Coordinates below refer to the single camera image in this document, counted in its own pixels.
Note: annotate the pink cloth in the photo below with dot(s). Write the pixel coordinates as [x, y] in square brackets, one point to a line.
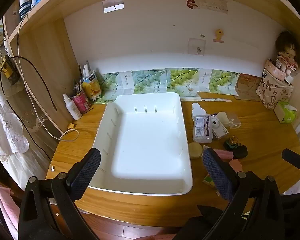
[5, 205]

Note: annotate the black pen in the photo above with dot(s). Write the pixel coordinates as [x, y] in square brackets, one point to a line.
[80, 75]

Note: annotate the pink round sponge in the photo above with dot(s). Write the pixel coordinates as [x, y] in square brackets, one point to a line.
[236, 165]

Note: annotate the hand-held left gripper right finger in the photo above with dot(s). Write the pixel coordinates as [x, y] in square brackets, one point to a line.
[217, 173]

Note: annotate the white spray bottle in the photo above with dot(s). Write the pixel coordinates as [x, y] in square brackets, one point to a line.
[73, 108]

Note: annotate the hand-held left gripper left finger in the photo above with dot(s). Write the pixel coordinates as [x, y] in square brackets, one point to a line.
[86, 172]

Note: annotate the wooden shelf unit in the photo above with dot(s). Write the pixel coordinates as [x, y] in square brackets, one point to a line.
[52, 55]

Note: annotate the clear plastic box with label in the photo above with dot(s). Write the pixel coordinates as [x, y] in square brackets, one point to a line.
[202, 128]

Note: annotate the cream makeup sponge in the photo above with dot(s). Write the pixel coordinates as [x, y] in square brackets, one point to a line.
[223, 117]

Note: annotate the white lace curtain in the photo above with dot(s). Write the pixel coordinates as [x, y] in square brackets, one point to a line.
[5, 120]

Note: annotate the clear adhesive hook with figure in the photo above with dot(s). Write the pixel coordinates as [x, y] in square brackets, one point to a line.
[196, 46]

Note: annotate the gold hanging ornament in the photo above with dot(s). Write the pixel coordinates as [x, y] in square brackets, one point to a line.
[7, 67]

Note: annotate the colourful puzzle cube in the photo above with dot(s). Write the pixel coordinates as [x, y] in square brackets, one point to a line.
[208, 180]

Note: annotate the yellow bear wall sticker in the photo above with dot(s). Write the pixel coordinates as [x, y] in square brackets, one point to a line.
[219, 35]

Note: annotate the gold cap dark bottle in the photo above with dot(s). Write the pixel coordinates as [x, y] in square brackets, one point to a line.
[230, 143]

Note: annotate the pink hair roller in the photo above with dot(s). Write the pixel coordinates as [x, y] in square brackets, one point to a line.
[225, 155]

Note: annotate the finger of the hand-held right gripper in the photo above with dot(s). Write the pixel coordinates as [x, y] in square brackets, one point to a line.
[293, 157]

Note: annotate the clear plastic case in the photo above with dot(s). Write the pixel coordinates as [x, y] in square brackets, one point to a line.
[234, 122]

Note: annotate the brown hair doll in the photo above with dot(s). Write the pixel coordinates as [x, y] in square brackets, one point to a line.
[286, 55]

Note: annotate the green tissue pack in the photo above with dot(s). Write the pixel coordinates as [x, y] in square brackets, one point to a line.
[286, 113]

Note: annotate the person's dark clothing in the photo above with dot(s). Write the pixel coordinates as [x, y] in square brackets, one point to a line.
[202, 227]

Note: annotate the yellow juice carton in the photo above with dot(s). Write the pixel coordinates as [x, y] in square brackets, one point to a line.
[92, 87]

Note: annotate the round beige compact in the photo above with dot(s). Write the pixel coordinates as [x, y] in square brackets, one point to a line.
[195, 150]

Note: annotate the beige printed tote bag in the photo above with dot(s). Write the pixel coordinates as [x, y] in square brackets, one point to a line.
[270, 90]

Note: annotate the grape print cardboard sheet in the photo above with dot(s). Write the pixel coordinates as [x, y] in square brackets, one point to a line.
[180, 78]

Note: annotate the brown cardboard sheet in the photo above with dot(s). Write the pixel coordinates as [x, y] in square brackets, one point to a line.
[250, 87]

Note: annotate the dark bottle with white cap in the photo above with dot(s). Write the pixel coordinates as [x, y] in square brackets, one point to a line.
[24, 7]

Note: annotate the white toy camera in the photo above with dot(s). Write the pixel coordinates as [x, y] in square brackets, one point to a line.
[218, 128]

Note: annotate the black plug adapter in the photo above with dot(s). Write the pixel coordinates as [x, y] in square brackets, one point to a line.
[241, 152]

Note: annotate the white plastic tray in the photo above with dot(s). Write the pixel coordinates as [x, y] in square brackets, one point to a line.
[150, 140]

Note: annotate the red cartoon wall sticker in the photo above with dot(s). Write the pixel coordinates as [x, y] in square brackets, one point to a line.
[191, 4]

